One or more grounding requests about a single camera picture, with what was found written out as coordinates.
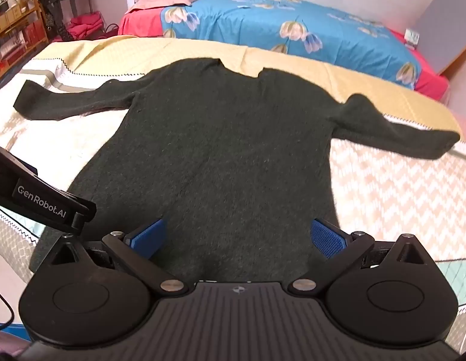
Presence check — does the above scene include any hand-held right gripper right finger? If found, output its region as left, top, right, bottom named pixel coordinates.
left=288, top=218, right=437, bottom=296

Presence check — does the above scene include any blue floral quilt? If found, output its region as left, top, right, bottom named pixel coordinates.
left=160, top=0, right=423, bottom=91

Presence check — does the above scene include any yellow patterned bed sheet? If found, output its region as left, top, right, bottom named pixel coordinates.
left=0, top=35, right=466, bottom=350

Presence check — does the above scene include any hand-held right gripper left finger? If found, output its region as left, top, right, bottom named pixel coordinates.
left=49, top=218, right=194, bottom=296

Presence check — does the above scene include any dark bag with handles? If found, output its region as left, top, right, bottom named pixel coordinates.
left=101, top=23, right=121, bottom=40

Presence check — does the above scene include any dark green knit sweater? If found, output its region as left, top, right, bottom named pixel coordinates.
left=13, top=57, right=462, bottom=282

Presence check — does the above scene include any red clothes pile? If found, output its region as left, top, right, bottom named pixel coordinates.
left=65, top=13, right=104, bottom=40

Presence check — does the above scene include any wooden shelf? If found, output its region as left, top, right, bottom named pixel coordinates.
left=0, top=0, right=46, bottom=64

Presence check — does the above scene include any grey board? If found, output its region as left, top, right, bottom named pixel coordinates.
left=415, top=0, right=466, bottom=75

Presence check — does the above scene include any black cable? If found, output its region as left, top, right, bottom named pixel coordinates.
left=0, top=285, right=14, bottom=332

